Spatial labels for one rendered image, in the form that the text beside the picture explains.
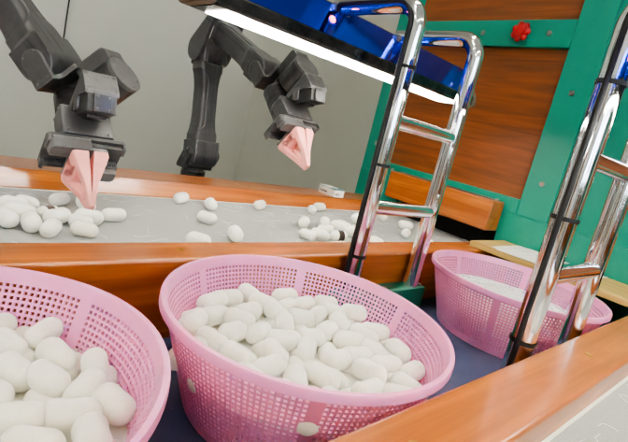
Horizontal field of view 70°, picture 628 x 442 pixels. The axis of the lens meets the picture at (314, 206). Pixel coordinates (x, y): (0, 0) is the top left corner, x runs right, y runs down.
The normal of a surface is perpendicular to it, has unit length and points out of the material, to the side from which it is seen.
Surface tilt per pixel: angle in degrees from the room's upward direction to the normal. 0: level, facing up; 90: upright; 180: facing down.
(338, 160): 90
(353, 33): 58
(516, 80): 90
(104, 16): 90
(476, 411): 0
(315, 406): 108
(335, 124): 90
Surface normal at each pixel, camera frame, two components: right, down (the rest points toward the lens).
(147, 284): 0.64, 0.29
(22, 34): -0.16, 0.10
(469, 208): -0.74, -0.05
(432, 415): 0.23, -0.96
